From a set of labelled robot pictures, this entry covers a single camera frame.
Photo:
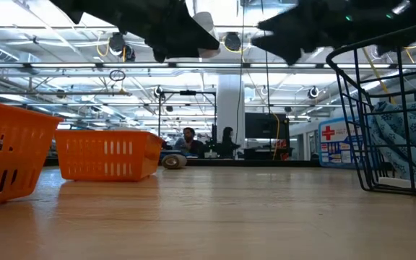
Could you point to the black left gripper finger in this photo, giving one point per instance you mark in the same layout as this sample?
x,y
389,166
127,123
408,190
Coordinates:
x,y
182,36

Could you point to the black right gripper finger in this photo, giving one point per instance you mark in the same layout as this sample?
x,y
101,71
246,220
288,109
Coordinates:
x,y
287,45
287,23

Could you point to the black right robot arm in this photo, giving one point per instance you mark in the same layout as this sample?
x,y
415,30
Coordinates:
x,y
374,18

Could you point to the black monitor screen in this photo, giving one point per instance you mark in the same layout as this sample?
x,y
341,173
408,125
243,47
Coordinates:
x,y
265,125

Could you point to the white square pillar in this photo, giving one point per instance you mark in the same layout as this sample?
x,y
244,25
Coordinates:
x,y
229,108

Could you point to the person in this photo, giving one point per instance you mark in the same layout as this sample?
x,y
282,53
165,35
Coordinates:
x,y
190,144
228,144

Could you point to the blue first aid kit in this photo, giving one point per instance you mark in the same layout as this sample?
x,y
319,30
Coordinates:
x,y
332,144

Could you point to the brown bandage roll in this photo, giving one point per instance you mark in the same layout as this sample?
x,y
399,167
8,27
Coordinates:
x,y
173,161

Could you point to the orange plastic basket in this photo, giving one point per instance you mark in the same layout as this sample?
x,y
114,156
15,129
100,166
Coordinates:
x,y
13,144
96,169

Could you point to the black camera rig stand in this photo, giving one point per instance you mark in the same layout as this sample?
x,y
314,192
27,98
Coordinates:
x,y
188,92

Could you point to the black metal table frame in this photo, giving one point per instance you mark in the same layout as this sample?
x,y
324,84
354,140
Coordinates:
x,y
251,162

